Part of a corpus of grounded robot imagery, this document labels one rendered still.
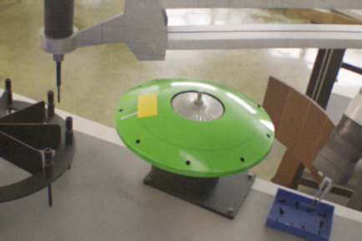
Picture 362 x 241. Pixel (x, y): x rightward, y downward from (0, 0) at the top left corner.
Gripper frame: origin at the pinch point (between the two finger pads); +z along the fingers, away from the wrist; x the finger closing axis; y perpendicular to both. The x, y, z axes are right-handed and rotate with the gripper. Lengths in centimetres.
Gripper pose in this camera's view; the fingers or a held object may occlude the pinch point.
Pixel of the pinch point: (315, 202)
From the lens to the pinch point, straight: 97.1
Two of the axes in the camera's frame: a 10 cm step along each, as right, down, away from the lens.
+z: -4.8, 8.5, 2.4
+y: -6.2, -1.3, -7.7
